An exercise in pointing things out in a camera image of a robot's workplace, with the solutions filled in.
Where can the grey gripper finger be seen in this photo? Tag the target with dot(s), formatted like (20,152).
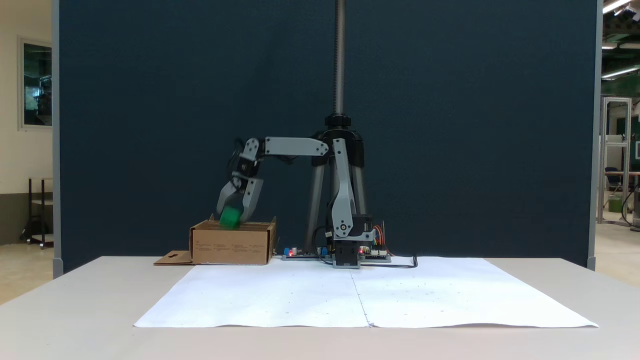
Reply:
(252,197)
(229,197)

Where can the blue circuit board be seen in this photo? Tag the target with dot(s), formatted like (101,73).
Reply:
(305,254)

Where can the large white paper sheet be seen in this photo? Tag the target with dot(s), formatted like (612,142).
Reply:
(365,295)

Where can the dark blue partition panel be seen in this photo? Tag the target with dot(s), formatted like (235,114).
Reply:
(450,150)

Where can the brown cardboard box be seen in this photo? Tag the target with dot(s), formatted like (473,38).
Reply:
(232,245)

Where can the aluminium frame rack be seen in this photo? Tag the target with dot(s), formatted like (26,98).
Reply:
(616,150)

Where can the black shelf cart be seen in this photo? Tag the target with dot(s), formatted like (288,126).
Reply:
(37,210)

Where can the green dice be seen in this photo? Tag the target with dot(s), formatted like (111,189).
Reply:
(230,218)

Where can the black camera tripod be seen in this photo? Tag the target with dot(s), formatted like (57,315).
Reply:
(339,60)

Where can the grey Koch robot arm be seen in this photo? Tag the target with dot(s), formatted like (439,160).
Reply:
(345,200)

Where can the framed wall window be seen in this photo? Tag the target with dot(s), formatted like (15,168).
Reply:
(37,82)

